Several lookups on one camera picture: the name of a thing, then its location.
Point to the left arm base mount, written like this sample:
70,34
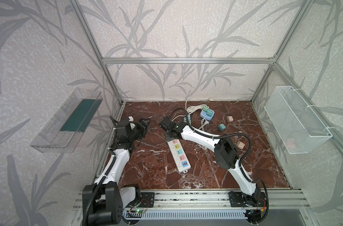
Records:
146,200

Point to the teal green usb adapter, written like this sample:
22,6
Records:
210,112

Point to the teal adapter back right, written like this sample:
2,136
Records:
222,127

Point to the white wire mesh basket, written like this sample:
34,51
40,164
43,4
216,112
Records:
297,124

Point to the pink adapter back right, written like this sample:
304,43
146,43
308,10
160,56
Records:
230,119

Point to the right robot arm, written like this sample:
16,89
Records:
225,152

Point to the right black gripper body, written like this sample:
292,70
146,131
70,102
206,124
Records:
165,124

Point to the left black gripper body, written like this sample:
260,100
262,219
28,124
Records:
139,127

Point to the light green usb adapter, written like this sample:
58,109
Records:
206,108

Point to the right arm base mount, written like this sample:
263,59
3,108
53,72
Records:
239,199

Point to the teal power strip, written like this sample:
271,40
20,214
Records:
187,119

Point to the light blue square power socket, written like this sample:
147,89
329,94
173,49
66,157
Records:
203,115

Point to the aluminium front rail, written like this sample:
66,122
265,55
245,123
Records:
217,199

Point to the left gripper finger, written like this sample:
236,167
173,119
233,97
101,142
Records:
140,133
144,122

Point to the clear plastic wall tray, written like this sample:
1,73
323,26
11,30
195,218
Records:
66,128

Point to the white long power strip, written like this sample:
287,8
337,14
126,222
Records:
179,155

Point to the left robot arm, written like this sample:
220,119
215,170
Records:
103,201

